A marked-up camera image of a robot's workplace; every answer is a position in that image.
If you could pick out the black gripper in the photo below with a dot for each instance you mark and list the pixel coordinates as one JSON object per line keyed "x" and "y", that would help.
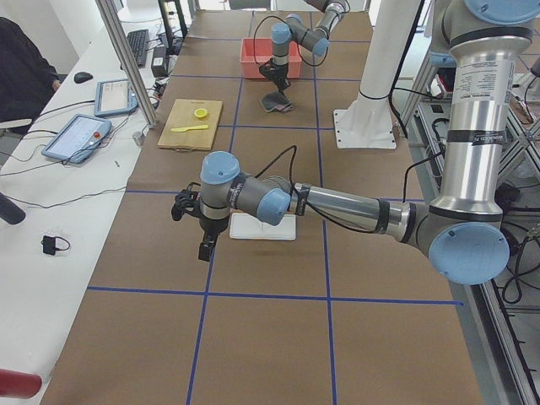
{"x": 212, "y": 225}
{"x": 278, "y": 72}

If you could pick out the grey wiping cloth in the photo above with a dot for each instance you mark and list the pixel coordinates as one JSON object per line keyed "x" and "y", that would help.
{"x": 276, "y": 102}

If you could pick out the pink plastic bin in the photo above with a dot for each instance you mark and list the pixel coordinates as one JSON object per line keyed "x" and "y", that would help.
{"x": 257, "y": 51}

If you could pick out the white rectangular tray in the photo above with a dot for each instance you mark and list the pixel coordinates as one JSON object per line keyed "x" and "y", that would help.
{"x": 245, "y": 227}

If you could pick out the yellow lemon slice toy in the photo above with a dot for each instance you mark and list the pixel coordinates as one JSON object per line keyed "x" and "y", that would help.
{"x": 200, "y": 113}

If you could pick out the yellow plastic knife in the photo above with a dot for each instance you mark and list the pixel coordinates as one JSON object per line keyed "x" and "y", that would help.
{"x": 190, "y": 128}

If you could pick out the bamboo cutting board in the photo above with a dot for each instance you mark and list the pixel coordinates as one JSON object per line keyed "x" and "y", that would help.
{"x": 181, "y": 115}

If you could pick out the black power adapter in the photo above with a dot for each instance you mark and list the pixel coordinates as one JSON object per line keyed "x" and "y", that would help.
{"x": 160, "y": 62}

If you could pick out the black keyboard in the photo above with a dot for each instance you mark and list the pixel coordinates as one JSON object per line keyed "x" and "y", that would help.
{"x": 138, "y": 40}

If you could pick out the small black clip device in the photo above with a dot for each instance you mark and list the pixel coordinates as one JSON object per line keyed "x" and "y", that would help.
{"x": 51, "y": 245}

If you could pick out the blue teach pendant near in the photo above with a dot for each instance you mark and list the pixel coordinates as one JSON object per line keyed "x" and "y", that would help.
{"x": 78, "y": 139}

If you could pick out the blue teach pendant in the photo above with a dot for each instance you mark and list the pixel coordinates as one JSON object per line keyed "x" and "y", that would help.
{"x": 78, "y": 139}
{"x": 114, "y": 98}

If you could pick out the blue teach pendant far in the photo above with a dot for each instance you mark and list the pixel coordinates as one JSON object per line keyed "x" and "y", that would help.
{"x": 114, "y": 98}

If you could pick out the black computer mouse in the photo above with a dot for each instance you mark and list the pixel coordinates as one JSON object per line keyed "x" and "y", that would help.
{"x": 82, "y": 77}

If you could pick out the red cylinder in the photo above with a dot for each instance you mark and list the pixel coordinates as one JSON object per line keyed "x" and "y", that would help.
{"x": 14, "y": 384}

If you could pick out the person in black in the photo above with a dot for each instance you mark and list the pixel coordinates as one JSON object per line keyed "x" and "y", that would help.
{"x": 28, "y": 80}

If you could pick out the aluminium frame post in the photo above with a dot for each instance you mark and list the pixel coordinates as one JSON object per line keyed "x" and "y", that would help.
{"x": 124, "y": 53}

